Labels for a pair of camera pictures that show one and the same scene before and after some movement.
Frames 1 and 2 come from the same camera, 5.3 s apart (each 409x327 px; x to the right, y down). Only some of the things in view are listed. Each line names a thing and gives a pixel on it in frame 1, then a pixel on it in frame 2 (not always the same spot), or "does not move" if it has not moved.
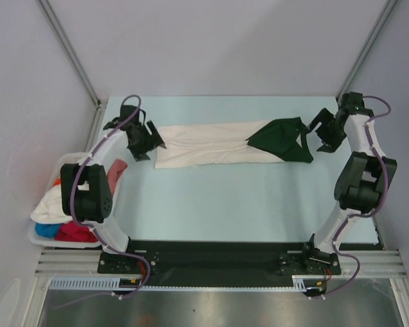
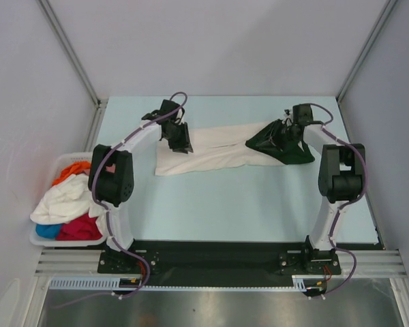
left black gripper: (153, 141) -> (185, 144)
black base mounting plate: (219, 261) does not move
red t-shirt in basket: (70, 231) does not move
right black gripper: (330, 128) -> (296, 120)
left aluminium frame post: (70, 52) does not move
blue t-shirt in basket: (47, 229) does not move
